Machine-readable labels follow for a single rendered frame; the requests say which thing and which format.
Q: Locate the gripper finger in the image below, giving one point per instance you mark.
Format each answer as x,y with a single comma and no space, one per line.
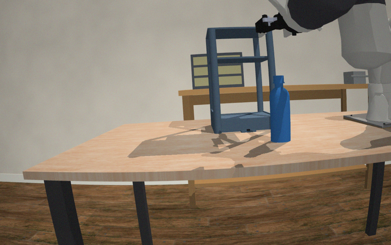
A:
287,33
266,24

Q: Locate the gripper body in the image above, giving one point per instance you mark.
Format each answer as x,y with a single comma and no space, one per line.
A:
280,21

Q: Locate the blue-grey shelving unit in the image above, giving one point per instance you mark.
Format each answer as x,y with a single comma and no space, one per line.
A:
234,122

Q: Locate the blue bottle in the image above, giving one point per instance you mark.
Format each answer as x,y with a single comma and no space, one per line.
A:
280,120

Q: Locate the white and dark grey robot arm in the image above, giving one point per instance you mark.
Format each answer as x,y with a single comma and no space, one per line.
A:
365,32

